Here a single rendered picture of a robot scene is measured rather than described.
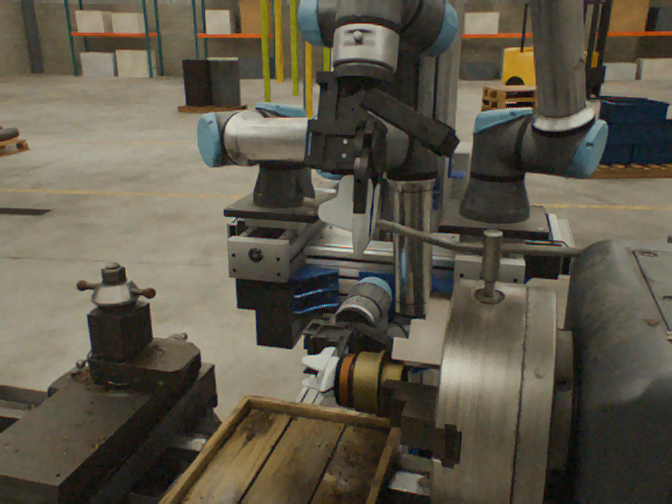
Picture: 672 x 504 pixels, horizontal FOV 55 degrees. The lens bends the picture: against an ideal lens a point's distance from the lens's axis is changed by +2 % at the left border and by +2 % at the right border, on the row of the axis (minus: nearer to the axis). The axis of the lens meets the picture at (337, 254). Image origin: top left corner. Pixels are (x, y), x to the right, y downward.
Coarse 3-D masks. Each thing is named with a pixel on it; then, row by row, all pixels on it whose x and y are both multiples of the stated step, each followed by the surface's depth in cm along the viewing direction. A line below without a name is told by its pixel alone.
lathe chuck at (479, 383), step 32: (480, 288) 81; (512, 288) 81; (448, 320) 76; (480, 320) 75; (512, 320) 75; (448, 352) 73; (480, 352) 72; (512, 352) 72; (448, 384) 72; (480, 384) 71; (512, 384) 70; (448, 416) 71; (480, 416) 70; (512, 416) 69; (480, 448) 70; (512, 448) 69; (448, 480) 73; (480, 480) 71; (512, 480) 70
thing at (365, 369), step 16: (368, 352) 89; (384, 352) 88; (336, 368) 88; (352, 368) 88; (368, 368) 86; (384, 368) 87; (400, 368) 87; (336, 384) 87; (352, 384) 87; (368, 384) 85; (336, 400) 88; (352, 400) 88; (368, 400) 86; (384, 416) 89
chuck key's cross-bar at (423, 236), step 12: (312, 204) 79; (384, 228) 78; (396, 228) 77; (408, 228) 78; (420, 240) 78; (432, 240) 77; (444, 240) 77; (504, 252) 76; (516, 252) 75; (528, 252) 75; (540, 252) 74; (552, 252) 74; (564, 252) 74; (576, 252) 74
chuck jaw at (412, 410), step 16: (384, 384) 83; (400, 384) 84; (416, 384) 84; (384, 400) 83; (400, 400) 79; (416, 400) 79; (432, 400) 79; (400, 416) 79; (416, 416) 74; (432, 416) 75; (400, 432) 75; (416, 432) 74; (432, 432) 74; (448, 432) 72; (432, 448) 73; (448, 448) 72; (448, 464) 72
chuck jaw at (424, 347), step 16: (432, 304) 90; (448, 304) 89; (416, 320) 89; (432, 320) 89; (416, 336) 88; (432, 336) 88; (400, 352) 88; (416, 352) 88; (432, 352) 87; (432, 368) 90
